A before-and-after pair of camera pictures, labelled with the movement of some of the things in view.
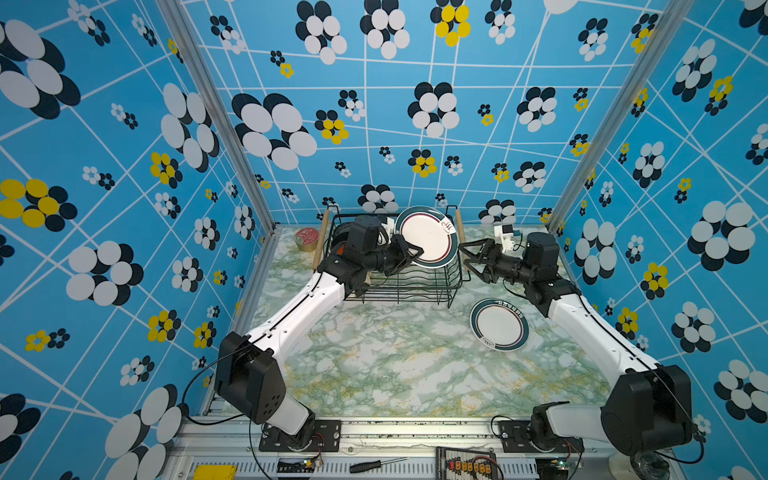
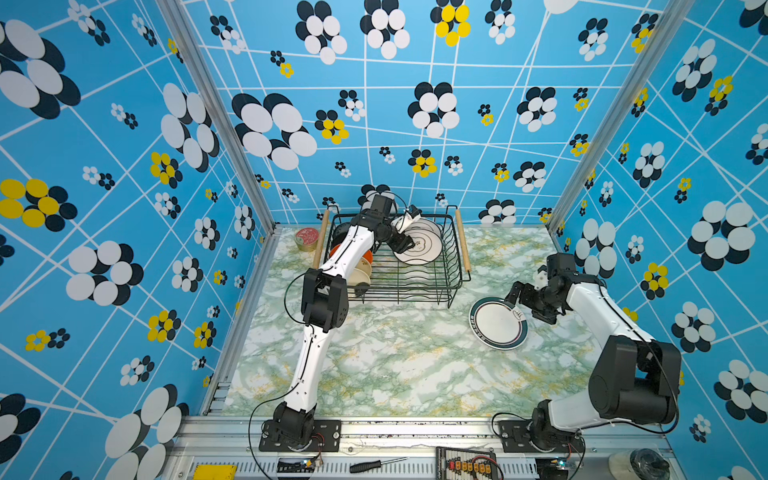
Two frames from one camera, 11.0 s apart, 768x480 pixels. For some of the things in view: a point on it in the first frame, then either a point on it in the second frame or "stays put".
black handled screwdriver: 368,465 stays put
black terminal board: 465,464 stays put
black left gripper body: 389,258 -> 395,242
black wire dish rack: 413,282 stays put
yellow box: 214,472 stays put
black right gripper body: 509,269 -> 537,301
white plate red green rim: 431,230 -> 497,325
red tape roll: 306,239 stays put
